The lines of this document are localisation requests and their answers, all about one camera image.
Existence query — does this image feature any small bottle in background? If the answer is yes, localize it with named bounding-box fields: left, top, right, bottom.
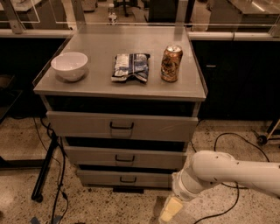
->
left=108, top=3, right=117, bottom=25

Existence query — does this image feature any grey drawer cabinet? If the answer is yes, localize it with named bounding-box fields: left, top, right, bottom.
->
left=34, top=25, right=207, bottom=175

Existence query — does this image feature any white bowl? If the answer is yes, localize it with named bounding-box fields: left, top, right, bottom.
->
left=51, top=52, right=88, bottom=81

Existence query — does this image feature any grey drawer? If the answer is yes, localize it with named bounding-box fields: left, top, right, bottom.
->
left=77, top=170, right=172, bottom=188
left=65, top=146, right=186, bottom=170
left=47, top=111, right=198, bottom=142

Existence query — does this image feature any orange soda can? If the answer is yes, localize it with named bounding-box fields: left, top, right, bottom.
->
left=161, top=45, right=183, bottom=82

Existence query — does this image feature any black cable left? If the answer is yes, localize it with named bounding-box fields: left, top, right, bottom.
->
left=32, top=116, right=70, bottom=224

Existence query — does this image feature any black floor cable right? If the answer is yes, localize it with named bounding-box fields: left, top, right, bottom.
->
left=190, top=132, right=270, bottom=224

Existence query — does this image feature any grey top drawer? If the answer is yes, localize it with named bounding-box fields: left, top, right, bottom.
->
left=47, top=111, right=198, bottom=142

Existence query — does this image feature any white rail bar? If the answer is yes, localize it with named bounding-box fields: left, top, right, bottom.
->
left=0, top=29, right=280, bottom=42

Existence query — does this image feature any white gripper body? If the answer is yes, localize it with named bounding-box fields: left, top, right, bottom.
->
left=171, top=169, right=201, bottom=201

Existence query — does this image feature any grey bottom drawer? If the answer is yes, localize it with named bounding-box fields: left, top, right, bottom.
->
left=77, top=170, right=172, bottom=188

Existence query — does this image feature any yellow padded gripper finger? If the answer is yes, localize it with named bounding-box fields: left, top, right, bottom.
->
left=159, top=196, right=183, bottom=223

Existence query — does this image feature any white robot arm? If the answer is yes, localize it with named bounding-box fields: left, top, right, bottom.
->
left=159, top=150, right=280, bottom=224

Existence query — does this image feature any blue white snack bag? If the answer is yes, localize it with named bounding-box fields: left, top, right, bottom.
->
left=111, top=53, right=150, bottom=83

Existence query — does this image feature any black caster wheel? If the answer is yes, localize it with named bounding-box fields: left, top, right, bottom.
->
left=257, top=135, right=268, bottom=145

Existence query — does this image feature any grey middle drawer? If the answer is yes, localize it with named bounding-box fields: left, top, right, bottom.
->
left=65, top=146, right=186, bottom=170

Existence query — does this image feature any black stand leg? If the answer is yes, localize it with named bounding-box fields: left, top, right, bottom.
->
left=31, top=132, right=57, bottom=203

